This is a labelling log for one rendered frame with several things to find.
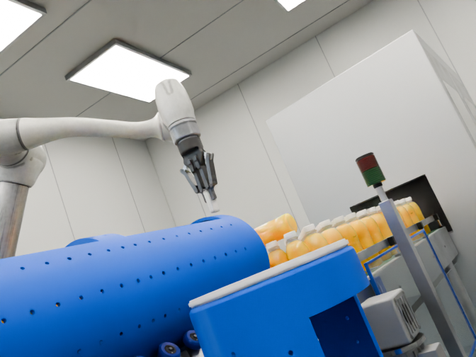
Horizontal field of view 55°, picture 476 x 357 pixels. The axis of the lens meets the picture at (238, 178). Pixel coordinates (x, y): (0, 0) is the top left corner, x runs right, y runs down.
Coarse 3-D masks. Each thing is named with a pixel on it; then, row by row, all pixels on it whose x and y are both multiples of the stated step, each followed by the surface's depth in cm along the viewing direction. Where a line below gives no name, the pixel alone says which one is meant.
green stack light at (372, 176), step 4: (372, 168) 146; (376, 168) 146; (380, 168) 147; (364, 172) 147; (368, 172) 146; (372, 172) 145; (376, 172) 145; (380, 172) 146; (364, 176) 147; (368, 176) 146; (372, 176) 145; (376, 176) 145; (380, 176) 145; (384, 176) 146; (364, 180) 148; (368, 180) 146; (372, 180) 145; (376, 180) 145; (380, 180) 145; (384, 180) 146; (368, 184) 146; (372, 184) 145
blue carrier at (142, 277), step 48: (96, 240) 89; (144, 240) 94; (192, 240) 103; (240, 240) 115; (0, 288) 66; (48, 288) 71; (96, 288) 77; (144, 288) 84; (192, 288) 95; (0, 336) 62; (48, 336) 67; (96, 336) 74; (144, 336) 83
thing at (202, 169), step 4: (196, 156) 139; (196, 160) 138; (196, 164) 139; (204, 164) 141; (200, 168) 138; (204, 168) 139; (200, 172) 138; (204, 172) 138; (204, 176) 138; (204, 180) 138; (208, 180) 138; (208, 184) 137; (208, 188) 137
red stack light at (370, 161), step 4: (368, 156) 146; (372, 156) 147; (360, 160) 147; (364, 160) 146; (368, 160) 146; (372, 160) 146; (376, 160) 147; (360, 164) 148; (364, 164) 146; (368, 164) 146; (372, 164) 146; (376, 164) 146; (360, 168) 148; (364, 168) 147; (368, 168) 146
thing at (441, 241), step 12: (444, 228) 253; (432, 240) 222; (444, 240) 241; (444, 252) 230; (456, 252) 251; (444, 264) 220; (456, 276) 233; (372, 288) 142; (456, 288) 233; (360, 300) 132; (468, 300) 231; (468, 312) 230
